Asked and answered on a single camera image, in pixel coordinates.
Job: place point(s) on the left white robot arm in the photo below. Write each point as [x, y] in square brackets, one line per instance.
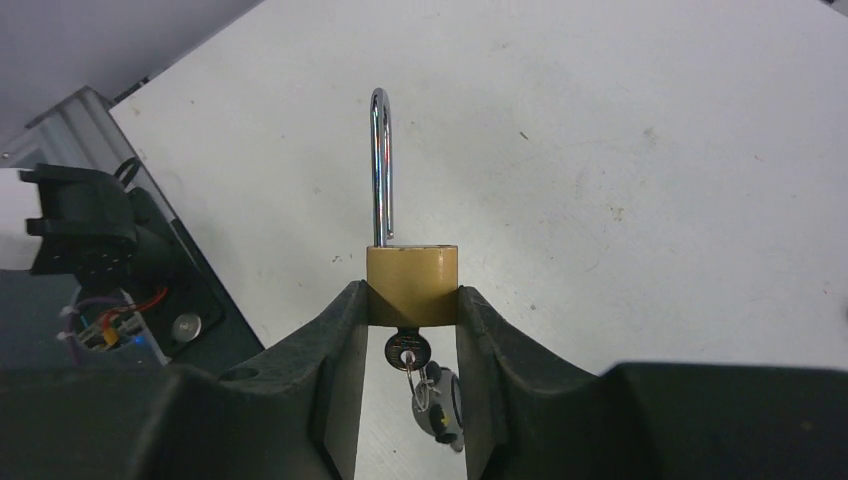
[60, 220]

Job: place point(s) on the small brass padlock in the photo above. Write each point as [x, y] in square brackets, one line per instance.
[410, 286]

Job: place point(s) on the small keys bunch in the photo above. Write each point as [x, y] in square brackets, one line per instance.
[434, 389]

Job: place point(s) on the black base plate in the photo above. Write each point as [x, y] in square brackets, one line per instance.
[194, 321]

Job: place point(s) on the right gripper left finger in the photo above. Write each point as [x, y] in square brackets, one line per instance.
[290, 412]

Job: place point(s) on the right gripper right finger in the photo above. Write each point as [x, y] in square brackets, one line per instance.
[529, 414]

